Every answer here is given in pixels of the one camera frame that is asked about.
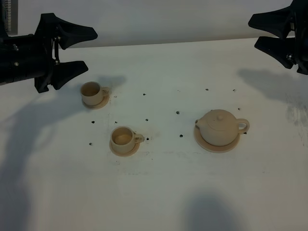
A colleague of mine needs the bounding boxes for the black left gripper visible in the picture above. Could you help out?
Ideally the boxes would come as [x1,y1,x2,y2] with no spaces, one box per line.
[0,13,98,93]

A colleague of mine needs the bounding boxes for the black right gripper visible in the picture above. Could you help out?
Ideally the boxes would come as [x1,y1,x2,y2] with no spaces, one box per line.
[248,0,308,75]

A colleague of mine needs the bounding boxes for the beige ceramic teapot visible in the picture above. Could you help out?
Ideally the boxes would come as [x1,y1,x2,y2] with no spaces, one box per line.
[195,109,250,146]

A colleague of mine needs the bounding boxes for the beige teapot saucer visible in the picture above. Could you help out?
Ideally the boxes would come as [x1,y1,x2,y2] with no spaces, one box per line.
[193,126,241,153]

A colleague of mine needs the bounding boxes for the beige far teacup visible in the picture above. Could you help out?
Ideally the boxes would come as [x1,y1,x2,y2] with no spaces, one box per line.
[80,81,110,105]

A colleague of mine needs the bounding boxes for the beige teacup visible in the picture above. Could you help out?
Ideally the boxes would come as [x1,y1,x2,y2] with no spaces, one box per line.
[80,81,110,105]
[110,127,145,145]

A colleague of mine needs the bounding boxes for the grey ribbed object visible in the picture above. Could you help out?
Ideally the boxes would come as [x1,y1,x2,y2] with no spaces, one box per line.
[0,0,18,36]

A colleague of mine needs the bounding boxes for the beige far cup saucer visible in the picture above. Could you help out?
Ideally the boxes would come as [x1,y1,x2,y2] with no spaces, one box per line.
[82,95,110,110]

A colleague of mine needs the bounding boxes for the beige cup saucer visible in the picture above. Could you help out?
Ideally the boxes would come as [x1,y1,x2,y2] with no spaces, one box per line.
[82,95,110,110]
[109,141,140,157]

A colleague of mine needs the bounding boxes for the beige near teacup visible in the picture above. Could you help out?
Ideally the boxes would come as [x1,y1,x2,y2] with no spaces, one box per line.
[110,127,145,145]

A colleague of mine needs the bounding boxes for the beige near cup saucer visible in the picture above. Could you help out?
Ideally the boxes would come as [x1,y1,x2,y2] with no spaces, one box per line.
[109,141,140,157]

